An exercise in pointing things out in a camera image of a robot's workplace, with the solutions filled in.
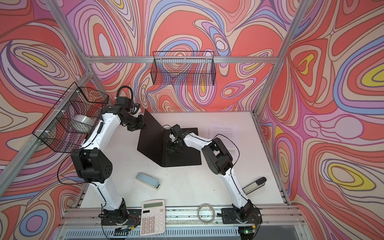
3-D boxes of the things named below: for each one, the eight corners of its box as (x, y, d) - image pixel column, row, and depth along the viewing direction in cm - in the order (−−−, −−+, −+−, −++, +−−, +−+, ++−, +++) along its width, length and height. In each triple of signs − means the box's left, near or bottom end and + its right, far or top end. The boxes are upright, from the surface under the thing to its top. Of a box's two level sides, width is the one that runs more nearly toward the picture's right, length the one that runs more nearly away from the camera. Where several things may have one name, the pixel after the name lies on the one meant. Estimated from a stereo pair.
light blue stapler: (137, 180, 88) (134, 176, 84) (141, 174, 90) (139, 171, 86) (159, 190, 84) (157, 188, 80) (162, 184, 86) (161, 181, 82)
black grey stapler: (246, 195, 81) (248, 192, 77) (242, 189, 83) (244, 186, 79) (265, 184, 85) (268, 181, 81) (261, 179, 87) (264, 176, 83)
